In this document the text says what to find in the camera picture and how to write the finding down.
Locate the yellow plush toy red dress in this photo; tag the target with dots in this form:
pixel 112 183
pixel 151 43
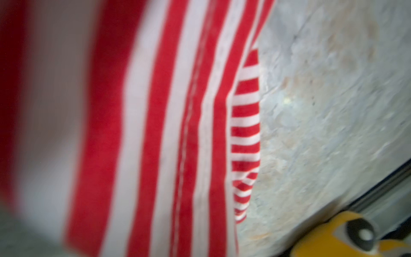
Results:
pixel 348 234

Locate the red white striped tank top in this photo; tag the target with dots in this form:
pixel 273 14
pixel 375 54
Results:
pixel 131 128

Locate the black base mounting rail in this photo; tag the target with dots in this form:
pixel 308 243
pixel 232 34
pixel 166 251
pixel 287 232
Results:
pixel 388 204

